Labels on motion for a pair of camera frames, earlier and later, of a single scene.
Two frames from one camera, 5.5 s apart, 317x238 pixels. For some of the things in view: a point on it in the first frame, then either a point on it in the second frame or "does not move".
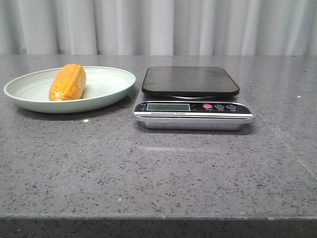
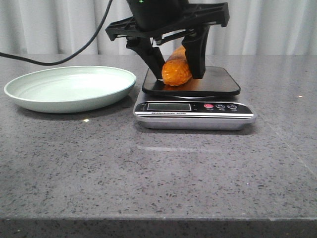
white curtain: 158,27 does not move
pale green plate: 102,86 does not move
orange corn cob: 69,83 -> 176,70
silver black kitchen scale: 192,97 does not move
